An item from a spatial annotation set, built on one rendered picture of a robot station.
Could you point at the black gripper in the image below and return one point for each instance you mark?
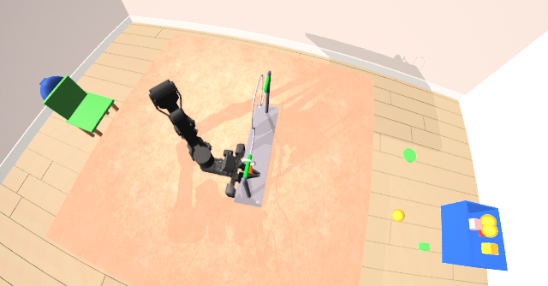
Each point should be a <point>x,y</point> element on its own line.
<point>236,177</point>

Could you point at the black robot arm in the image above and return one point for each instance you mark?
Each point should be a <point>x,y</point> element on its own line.
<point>165,95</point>

